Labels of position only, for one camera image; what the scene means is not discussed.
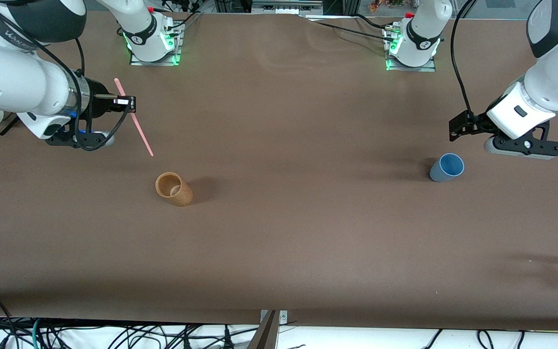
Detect pink chopstick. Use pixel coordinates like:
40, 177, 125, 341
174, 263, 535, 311
114, 78, 155, 158

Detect blue cup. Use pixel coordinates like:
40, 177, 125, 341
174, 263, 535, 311
429, 153, 465, 183

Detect metal base plate right arm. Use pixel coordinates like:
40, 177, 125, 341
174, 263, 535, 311
129, 22, 184, 67

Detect metal base plate left arm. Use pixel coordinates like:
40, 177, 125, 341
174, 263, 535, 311
385, 27, 437, 72

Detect brown cup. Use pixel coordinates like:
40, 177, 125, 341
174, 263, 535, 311
155, 172, 194, 207

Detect dark slanted bar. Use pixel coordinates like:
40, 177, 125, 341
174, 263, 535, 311
247, 310, 279, 349

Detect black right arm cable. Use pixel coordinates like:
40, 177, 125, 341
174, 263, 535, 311
0, 0, 132, 152

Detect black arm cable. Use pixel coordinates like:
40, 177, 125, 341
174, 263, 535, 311
450, 0, 479, 120
0, 0, 132, 152

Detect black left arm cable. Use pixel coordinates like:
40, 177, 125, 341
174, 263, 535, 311
450, 0, 479, 120

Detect black base cable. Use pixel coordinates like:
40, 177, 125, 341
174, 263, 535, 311
306, 19, 393, 41
354, 13, 396, 32
163, 5, 203, 31

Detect aluminium frame rail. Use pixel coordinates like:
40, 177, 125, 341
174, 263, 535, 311
251, 0, 324, 15

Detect green cable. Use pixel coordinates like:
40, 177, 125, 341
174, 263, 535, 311
30, 317, 43, 349

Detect small metal bracket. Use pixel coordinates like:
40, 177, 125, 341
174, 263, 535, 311
260, 309, 288, 324

